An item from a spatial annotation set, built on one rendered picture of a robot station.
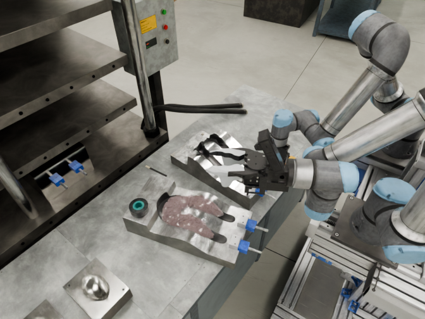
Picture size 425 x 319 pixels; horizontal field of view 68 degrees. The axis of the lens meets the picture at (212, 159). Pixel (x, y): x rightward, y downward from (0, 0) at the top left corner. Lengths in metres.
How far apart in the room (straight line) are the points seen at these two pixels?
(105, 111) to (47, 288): 0.85
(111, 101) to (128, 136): 0.26
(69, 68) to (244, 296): 1.63
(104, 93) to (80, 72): 0.32
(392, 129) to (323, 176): 0.22
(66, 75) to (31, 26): 0.26
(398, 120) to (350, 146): 0.13
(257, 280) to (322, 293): 0.42
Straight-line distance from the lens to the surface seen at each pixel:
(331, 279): 2.09
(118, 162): 1.78
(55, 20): 1.45
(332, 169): 0.80
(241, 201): 1.48
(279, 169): 0.77
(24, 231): 1.68
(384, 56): 1.18
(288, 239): 2.39
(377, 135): 0.90
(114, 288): 1.29
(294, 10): 5.26
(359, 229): 1.23
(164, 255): 1.39
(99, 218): 1.55
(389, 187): 1.12
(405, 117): 0.89
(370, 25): 1.25
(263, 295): 2.19
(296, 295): 1.97
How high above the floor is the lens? 2.02
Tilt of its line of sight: 46 degrees down
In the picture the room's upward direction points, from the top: straight up
